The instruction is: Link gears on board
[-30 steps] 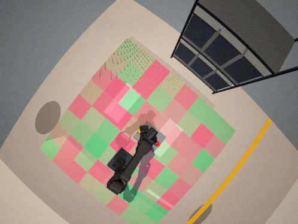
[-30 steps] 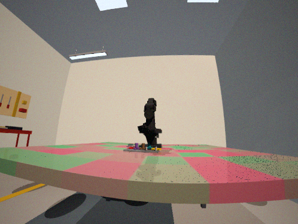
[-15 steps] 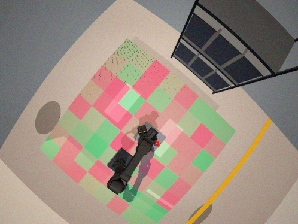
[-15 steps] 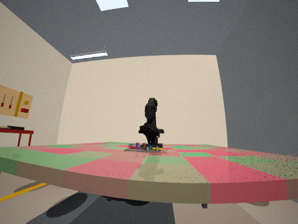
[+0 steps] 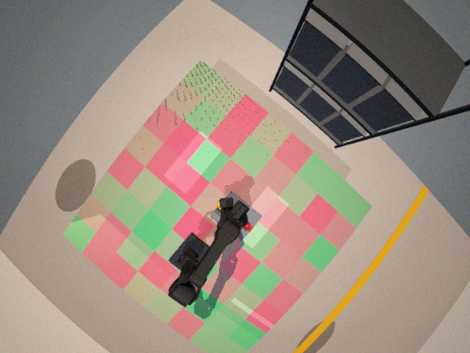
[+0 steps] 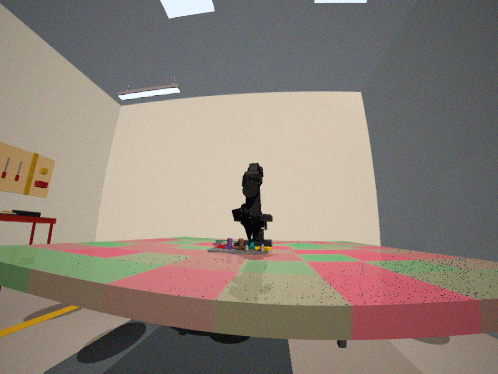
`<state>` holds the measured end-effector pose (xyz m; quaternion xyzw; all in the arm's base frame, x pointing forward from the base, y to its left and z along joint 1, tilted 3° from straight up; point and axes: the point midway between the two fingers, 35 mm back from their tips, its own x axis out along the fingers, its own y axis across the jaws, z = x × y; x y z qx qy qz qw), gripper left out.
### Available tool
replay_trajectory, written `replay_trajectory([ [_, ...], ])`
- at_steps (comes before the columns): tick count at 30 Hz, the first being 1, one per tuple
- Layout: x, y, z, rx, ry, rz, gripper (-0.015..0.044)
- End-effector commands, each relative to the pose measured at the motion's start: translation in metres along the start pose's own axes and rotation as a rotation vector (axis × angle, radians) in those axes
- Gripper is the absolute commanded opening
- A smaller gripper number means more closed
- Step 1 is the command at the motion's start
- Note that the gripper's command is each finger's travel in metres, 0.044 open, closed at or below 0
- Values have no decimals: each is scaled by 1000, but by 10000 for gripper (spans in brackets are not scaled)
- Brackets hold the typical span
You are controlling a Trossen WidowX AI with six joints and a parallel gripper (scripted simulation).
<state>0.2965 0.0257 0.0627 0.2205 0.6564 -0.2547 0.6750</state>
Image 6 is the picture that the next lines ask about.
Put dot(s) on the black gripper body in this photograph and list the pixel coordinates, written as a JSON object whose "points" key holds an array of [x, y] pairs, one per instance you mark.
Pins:
{"points": [[255, 217]]}

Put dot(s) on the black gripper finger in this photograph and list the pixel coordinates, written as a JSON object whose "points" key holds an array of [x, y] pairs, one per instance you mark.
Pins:
{"points": [[256, 227], [248, 229]]}

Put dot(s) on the purple gear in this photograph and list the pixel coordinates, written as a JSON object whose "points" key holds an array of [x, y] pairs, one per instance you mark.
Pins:
{"points": [[229, 244]]}

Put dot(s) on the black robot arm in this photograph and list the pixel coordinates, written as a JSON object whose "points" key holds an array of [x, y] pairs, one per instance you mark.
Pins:
{"points": [[251, 182]]}

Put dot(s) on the brown toothed gear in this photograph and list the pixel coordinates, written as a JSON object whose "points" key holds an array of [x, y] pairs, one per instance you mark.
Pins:
{"points": [[240, 244]]}

